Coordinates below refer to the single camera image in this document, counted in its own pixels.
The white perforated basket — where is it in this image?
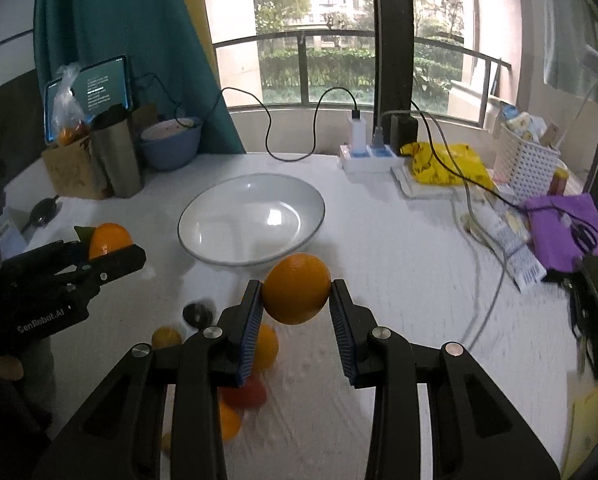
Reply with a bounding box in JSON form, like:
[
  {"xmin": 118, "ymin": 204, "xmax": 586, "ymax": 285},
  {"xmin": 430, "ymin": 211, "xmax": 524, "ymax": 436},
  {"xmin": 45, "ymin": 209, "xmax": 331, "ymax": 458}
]
[{"xmin": 493, "ymin": 124, "xmax": 561, "ymax": 202}]

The purple cloth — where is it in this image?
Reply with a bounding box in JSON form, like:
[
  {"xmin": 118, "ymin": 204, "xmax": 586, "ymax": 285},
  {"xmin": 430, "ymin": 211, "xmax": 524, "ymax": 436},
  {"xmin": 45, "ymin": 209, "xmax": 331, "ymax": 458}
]
[{"xmin": 523, "ymin": 193, "xmax": 598, "ymax": 274}]

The small medicine box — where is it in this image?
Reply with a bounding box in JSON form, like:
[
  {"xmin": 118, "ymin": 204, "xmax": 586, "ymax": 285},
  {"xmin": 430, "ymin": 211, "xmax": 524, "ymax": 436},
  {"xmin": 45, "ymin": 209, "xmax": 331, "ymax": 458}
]
[{"xmin": 0, "ymin": 208, "xmax": 28, "ymax": 260}]

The tablet with lit screen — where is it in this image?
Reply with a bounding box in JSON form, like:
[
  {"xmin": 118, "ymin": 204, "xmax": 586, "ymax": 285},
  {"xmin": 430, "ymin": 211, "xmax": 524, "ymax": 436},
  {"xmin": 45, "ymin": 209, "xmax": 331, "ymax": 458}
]
[{"xmin": 42, "ymin": 55, "xmax": 133, "ymax": 145}]

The balcony railing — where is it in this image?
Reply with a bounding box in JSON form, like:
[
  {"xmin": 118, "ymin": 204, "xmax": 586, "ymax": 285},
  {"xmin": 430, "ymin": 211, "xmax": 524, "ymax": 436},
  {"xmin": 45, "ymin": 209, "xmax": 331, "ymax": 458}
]
[{"xmin": 213, "ymin": 28, "xmax": 513, "ymax": 127}]

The grey cable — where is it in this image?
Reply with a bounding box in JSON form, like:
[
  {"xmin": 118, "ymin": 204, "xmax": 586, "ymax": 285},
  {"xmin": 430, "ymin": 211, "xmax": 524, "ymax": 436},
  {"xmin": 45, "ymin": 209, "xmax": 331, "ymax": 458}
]
[{"xmin": 373, "ymin": 108, "xmax": 511, "ymax": 354}]

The white power strip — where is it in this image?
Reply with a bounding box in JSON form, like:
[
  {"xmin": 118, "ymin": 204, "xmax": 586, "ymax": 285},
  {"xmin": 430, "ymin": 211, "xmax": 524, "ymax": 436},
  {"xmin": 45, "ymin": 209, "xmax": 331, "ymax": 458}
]
[{"xmin": 338, "ymin": 144, "xmax": 403, "ymax": 174}]

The white ceramic bowl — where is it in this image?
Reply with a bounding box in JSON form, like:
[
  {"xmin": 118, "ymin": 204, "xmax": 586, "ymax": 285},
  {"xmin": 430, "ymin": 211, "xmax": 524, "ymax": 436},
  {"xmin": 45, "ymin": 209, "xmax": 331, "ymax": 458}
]
[{"xmin": 177, "ymin": 174, "xmax": 326, "ymax": 268}]

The plastic bag of fruit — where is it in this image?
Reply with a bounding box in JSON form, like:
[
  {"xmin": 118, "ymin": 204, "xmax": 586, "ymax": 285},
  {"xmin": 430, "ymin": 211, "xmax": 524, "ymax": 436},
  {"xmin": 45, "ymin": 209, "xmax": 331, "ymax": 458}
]
[{"xmin": 52, "ymin": 63, "xmax": 90, "ymax": 148}]

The white tube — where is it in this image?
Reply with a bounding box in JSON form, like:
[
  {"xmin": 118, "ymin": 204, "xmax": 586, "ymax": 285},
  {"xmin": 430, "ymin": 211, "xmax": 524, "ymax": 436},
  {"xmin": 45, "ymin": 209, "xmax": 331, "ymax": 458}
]
[{"xmin": 470, "ymin": 204, "xmax": 546, "ymax": 294}]

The black charging cable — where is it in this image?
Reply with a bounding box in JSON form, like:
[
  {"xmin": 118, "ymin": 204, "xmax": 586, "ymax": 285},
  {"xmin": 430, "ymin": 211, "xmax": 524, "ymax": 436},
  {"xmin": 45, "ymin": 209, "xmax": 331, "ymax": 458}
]
[{"xmin": 128, "ymin": 71, "xmax": 363, "ymax": 164}]

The black power adapter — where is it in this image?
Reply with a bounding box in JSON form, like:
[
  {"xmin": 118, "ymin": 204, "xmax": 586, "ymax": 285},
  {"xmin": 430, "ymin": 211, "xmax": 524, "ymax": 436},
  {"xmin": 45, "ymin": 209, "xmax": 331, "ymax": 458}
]
[{"xmin": 390, "ymin": 114, "xmax": 418, "ymax": 157}]

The orange bottle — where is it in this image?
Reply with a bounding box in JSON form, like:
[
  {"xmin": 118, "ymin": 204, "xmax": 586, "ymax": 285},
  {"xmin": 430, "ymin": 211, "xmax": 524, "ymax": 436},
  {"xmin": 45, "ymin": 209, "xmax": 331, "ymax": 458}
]
[{"xmin": 548, "ymin": 167, "xmax": 569, "ymax": 196}]

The stainless steel tumbler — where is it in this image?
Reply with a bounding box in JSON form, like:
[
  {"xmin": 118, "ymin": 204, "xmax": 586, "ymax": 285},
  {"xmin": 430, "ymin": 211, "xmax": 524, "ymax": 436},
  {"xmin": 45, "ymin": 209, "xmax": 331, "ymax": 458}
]
[{"xmin": 90, "ymin": 104, "xmax": 142, "ymax": 198}]

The hanging blue-grey towel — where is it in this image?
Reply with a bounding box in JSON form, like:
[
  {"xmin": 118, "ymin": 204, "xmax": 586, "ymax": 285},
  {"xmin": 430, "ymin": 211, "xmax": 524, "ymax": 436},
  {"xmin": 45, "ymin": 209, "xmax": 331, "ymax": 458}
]
[{"xmin": 543, "ymin": 0, "xmax": 598, "ymax": 101}]

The white charger adapter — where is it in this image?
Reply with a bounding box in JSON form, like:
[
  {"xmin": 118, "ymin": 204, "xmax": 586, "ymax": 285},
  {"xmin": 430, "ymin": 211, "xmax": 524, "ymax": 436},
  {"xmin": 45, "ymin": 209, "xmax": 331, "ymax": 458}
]
[{"xmin": 349, "ymin": 108, "xmax": 367, "ymax": 157}]

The orange mandarin with leaf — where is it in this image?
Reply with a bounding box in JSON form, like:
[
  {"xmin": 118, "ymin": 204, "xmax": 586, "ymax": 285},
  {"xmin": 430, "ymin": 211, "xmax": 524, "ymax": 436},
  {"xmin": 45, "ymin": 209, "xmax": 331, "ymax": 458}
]
[{"xmin": 74, "ymin": 222, "xmax": 133, "ymax": 260}]

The teal curtain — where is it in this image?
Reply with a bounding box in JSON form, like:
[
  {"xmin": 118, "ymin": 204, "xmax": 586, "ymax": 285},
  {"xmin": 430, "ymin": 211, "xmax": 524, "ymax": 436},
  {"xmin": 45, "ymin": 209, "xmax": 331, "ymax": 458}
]
[{"xmin": 33, "ymin": 0, "xmax": 245, "ymax": 154}]

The red tomato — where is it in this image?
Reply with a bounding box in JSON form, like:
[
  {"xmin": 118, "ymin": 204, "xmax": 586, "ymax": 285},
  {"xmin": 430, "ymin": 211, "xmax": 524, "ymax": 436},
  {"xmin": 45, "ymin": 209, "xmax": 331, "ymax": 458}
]
[{"xmin": 220, "ymin": 376, "xmax": 267, "ymax": 410}]

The small orange mandarin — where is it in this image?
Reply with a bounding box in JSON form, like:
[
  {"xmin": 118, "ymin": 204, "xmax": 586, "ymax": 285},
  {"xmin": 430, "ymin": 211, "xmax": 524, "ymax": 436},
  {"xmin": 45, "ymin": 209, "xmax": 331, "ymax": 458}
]
[{"xmin": 262, "ymin": 252, "xmax": 331, "ymax": 325}]

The black key fob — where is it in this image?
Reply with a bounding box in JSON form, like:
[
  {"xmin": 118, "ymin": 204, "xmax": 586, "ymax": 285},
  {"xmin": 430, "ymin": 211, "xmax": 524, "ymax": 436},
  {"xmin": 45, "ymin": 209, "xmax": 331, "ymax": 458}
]
[{"xmin": 21, "ymin": 195, "xmax": 59, "ymax": 233}]

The yellow plastic bag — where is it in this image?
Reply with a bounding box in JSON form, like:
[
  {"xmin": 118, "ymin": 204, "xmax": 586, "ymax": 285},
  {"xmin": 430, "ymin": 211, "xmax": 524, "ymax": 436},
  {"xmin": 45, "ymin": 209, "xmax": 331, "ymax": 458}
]
[{"xmin": 400, "ymin": 142, "xmax": 493, "ymax": 190}]

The yellow-green small fruit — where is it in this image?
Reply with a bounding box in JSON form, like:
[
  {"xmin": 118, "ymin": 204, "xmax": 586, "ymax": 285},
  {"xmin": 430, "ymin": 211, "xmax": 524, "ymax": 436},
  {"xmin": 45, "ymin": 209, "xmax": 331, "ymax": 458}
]
[{"xmin": 151, "ymin": 326, "xmax": 183, "ymax": 350}]

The large orange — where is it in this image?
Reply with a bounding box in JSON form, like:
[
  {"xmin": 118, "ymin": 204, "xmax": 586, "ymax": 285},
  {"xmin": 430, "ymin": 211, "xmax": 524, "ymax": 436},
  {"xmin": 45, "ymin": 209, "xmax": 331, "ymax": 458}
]
[{"xmin": 252, "ymin": 324, "xmax": 279, "ymax": 374}]

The blue plastic bowl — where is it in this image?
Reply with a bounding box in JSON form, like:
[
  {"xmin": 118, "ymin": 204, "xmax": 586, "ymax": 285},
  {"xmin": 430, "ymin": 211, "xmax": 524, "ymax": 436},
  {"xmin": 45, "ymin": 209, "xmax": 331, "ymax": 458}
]
[{"xmin": 139, "ymin": 117, "xmax": 203, "ymax": 171}]

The dark purple plum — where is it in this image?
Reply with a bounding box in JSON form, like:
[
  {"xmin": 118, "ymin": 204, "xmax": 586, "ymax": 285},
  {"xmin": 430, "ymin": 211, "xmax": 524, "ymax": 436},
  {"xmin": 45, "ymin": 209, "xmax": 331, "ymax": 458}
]
[{"xmin": 182, "ymin": 302, "xmax": 213, "ymax": 330}]

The cardboard box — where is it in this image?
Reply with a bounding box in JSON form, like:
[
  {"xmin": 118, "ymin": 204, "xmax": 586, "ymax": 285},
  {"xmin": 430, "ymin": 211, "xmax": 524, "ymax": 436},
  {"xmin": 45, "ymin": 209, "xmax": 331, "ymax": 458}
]
[{"xmin": 42, "ymin": 136, "xmax": 110, "ymax": 200}]

